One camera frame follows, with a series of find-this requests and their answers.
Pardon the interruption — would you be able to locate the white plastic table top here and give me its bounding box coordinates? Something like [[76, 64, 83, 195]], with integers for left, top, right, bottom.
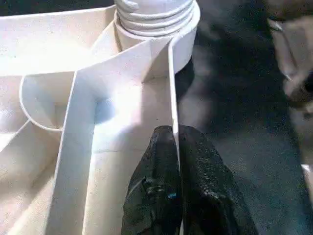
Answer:
[[0, 0, 201, 235]]

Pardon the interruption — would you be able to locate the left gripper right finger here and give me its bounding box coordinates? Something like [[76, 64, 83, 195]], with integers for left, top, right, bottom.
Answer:
[[178, 125, 259, 235]]

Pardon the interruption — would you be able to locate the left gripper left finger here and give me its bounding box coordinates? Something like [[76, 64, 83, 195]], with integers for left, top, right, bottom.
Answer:
[[121, 125, 183, 235]]

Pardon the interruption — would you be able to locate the white plastic table leg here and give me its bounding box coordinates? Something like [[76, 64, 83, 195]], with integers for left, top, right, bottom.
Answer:
[[113, 0, 201, 38]]

